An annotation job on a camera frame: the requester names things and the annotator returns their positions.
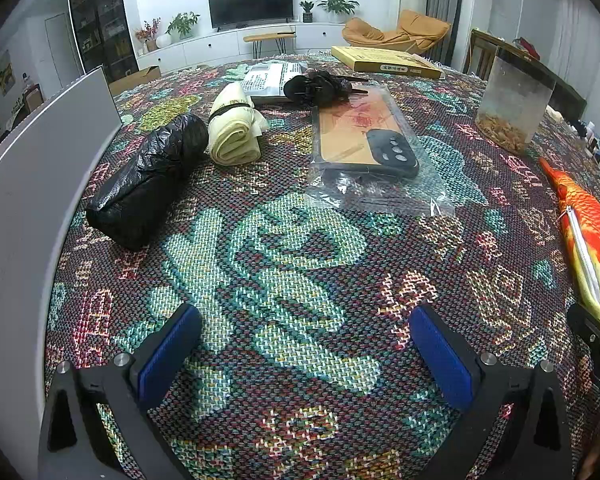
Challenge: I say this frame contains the white printed packet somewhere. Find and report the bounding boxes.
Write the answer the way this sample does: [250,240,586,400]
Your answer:
[242,61,308,106]

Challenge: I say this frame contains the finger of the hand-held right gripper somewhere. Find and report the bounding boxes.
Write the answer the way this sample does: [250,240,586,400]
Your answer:
[567,304,600,391]

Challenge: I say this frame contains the orange fish plush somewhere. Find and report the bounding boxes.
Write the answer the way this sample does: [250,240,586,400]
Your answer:
[538,156,600,333]

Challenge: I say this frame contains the dark wooden table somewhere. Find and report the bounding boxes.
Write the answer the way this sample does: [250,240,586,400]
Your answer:
[462,29,588,121]

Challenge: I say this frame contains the white sheer curtain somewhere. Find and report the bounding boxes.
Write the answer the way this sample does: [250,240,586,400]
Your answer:
[545,0,600,131]

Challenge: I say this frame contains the red object on table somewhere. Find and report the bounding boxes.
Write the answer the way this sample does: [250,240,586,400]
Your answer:
[512,37,546,58]

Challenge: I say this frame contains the black hair clip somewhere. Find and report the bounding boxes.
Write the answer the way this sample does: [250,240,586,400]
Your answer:
[282,71,368,108]

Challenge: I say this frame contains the white drawer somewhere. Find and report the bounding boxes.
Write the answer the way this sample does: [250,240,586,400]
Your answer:
[0,65,123,441]

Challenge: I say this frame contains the red flowers in vase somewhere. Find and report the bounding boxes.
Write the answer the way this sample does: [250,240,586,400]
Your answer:
[135,19,162,53]

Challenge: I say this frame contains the white door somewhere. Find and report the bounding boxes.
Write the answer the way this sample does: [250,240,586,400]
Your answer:
[45,12,83,91]

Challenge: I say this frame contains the flat screen television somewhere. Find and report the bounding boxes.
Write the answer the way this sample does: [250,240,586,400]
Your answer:
[207,0,295,31]

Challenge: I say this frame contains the cream plastic bag roll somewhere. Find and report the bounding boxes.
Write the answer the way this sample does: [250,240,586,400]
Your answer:
[207,82,271,167]

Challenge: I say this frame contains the small wooden bench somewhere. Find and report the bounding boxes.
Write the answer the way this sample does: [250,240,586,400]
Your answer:
[243,30,297,57]

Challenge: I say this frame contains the dark glass display cabinet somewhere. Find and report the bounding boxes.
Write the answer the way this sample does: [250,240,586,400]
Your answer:
[67,0,140,76]

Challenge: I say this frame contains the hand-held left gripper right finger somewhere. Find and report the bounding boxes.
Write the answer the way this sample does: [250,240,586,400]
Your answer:
[402,304,576,480]

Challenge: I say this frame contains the clear plastic jar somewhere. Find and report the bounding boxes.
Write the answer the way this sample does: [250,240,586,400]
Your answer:
[475,46,556,156]

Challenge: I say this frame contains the bushy potted plant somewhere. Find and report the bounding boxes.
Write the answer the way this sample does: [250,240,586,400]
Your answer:
[166,11,201,41]

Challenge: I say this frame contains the flat yellow box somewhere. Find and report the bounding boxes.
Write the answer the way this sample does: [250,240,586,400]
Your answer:
[330,45,446,80]

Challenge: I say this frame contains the cardboard box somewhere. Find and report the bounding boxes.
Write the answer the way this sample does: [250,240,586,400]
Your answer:
[107,65,162,96]

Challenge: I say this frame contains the orange rocking chair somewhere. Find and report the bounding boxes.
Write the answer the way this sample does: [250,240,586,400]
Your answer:
[342,9,452,56]

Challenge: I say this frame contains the white television cabinet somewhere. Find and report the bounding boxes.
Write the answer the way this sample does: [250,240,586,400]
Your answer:
[140,21,348,73]

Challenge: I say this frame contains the black plastic bag roll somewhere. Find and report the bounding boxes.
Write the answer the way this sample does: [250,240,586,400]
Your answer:
[85,112,210,252]

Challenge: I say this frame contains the phone case in clear packaging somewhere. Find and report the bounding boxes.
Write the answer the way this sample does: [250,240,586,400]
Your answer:
[302,85,456,218]

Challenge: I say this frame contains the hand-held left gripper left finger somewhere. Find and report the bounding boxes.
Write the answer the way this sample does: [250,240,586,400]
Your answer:
[39,302,203,480]

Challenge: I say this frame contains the broad leaf potted plant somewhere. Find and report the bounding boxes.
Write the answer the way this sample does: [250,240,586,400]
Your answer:
[317,0,360,23]

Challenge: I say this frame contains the framed wall picture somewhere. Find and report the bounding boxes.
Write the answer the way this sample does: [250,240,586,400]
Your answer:
[0,50,15,96]

